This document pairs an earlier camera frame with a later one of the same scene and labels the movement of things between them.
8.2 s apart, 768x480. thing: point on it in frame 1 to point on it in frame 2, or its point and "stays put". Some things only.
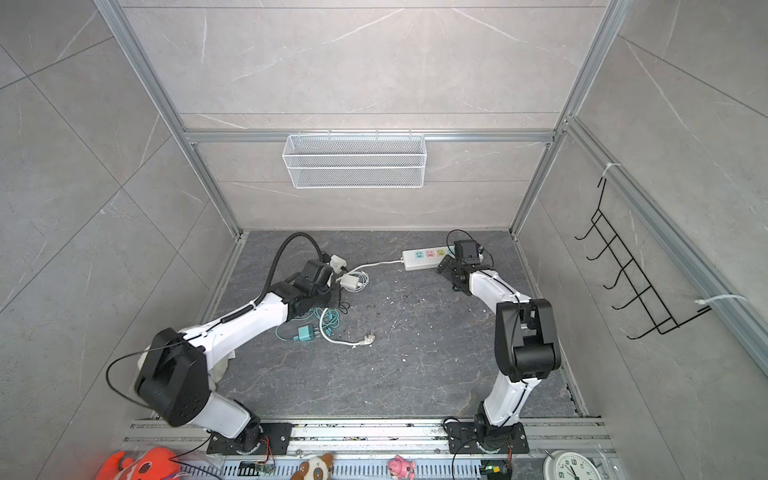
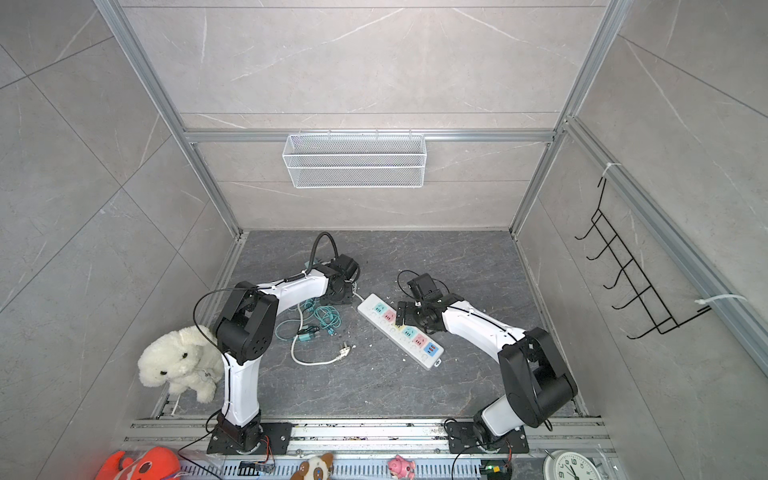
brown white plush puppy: [315, 468] stays put
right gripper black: [448, 267] to [411, 308]
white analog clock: [571, 465] stays put
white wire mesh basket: [355, 161] stays put
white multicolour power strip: [426, 258] to [379, 313]
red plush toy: [152, 464] stays put
